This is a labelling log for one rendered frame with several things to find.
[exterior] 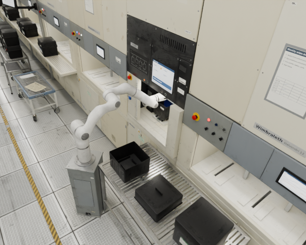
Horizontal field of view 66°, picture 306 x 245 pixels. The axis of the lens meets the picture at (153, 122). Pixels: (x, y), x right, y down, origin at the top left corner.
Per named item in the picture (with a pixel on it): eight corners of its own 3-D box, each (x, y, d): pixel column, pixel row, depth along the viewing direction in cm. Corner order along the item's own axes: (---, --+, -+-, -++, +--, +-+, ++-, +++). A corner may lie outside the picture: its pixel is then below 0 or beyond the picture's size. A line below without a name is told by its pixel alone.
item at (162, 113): (151, 113, 274) (153, 90, 255) (165, 109, 284) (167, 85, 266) (165, 124, 259) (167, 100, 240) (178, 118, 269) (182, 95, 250)
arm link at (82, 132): (77, 134, 216) (85, 145, 205) (68, 129, 206) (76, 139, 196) (116, 96, 220) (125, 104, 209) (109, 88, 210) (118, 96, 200)
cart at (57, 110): (17, 97, 450) (9, 74, 421) (44, 90, 478) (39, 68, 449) (34, 122, 392) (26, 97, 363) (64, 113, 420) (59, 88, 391)
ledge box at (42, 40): (39, 52, 429) (35, 37, 413) (54, 49, 442) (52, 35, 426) (43, 58, 409) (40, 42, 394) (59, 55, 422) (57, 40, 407)
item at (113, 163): (133, 153, 240) (134, 140, 230) (149, 170, 223) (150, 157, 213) (109, 164, 226) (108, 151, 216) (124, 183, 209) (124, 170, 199)
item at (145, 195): (133, 197, 199) (133, 187, 191) (159, 180, 215) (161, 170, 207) (156, 223, 181) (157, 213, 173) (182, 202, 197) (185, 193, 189)
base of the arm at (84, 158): (71, 165, 223) (68, 150, 212) (79, 151, 238) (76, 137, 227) (91, 167, 222) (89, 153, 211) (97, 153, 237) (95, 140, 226)
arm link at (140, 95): (142, 92, 214) (161, 103, 237) (132, 85, 224) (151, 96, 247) (136, 100, 215) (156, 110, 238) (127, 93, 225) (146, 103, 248)
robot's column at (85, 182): (76, 214, 265) (64, 167, 220) (85, 193, 287) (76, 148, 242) (100, 218, 263) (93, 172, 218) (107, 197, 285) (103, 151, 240)
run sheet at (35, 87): (23, 87, 392) (23, 86, 391) (35, 82, 409) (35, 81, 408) (35, 92, 381) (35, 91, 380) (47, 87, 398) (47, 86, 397)
